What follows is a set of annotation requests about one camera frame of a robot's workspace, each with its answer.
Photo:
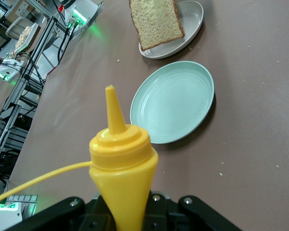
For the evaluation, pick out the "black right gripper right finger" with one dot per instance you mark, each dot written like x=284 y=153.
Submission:
x=195 y=214

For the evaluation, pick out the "aluminium frame rack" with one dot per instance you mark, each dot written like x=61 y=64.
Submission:
x=21 y=86

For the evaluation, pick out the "yellow squeeze mustard bottle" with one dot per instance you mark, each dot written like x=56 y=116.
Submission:
x=125 y=173

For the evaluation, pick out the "white device with green light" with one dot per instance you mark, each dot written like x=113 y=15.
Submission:
x=8 y=71

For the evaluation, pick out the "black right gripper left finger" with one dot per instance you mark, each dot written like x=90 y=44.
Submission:
x=62 y=214

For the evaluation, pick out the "mint green round plate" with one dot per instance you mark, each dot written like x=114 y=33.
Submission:
x=173 y=103

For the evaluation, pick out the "beige round plate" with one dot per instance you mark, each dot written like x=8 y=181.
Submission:
x=190 y=26

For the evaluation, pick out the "brown toast bread slice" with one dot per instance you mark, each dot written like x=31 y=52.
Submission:
x=156 y=21

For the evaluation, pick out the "white basket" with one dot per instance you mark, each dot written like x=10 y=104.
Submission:
x=26 y=36

